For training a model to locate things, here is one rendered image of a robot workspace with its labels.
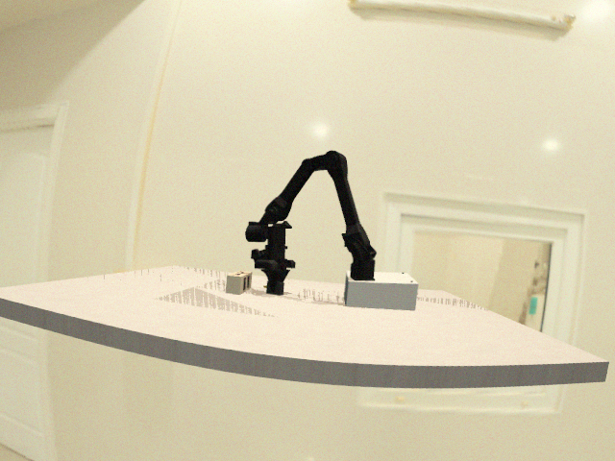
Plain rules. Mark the black two-prong plug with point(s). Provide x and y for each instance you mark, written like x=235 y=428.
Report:
x=278 y=291

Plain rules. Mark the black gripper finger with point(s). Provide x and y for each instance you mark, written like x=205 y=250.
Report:
x=273 y=278
x=283 y=275

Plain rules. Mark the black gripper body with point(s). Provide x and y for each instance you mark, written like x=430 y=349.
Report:
x=275 y=260

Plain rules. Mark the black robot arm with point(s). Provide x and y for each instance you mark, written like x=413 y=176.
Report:
x=355 y=238

